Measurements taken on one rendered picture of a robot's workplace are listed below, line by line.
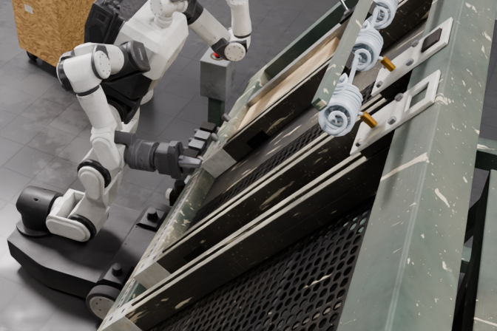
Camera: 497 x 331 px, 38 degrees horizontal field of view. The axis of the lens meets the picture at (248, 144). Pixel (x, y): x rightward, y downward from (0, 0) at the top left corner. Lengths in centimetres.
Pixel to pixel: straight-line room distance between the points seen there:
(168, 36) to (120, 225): 121
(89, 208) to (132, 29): 99
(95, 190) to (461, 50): 188
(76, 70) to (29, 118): 231
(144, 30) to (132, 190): 152
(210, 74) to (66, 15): 152
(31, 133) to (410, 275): 346
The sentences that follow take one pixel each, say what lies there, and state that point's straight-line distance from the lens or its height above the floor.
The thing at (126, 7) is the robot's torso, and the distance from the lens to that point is 246.
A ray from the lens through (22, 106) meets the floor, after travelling 443.
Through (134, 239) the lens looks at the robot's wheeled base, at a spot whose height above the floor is 19.
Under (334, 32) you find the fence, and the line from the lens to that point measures 257.
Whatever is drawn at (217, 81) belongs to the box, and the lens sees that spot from 306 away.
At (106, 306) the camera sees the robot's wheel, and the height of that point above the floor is 10.
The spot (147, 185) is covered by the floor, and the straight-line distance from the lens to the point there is 381.
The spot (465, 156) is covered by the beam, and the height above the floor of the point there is 185.
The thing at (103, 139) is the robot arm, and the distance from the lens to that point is 207.
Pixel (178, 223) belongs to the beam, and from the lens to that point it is 234.
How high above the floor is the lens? 257
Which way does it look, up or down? 39 degrees down
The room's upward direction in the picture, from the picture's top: 4 degrees clockwise
